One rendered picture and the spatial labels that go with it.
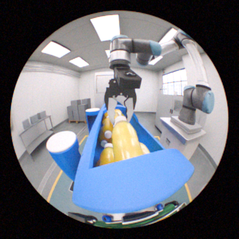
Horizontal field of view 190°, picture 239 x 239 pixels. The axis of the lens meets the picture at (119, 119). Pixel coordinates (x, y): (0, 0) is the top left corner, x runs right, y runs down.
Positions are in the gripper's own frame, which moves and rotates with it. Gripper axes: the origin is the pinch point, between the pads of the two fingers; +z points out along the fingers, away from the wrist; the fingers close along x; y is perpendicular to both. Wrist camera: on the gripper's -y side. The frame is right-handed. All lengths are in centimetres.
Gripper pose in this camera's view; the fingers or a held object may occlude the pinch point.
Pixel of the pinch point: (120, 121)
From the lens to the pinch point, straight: 24.5
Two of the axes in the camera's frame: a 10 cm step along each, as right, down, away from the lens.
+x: -9.9, 0.5, -1.4
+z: 0.0, 9.4, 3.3
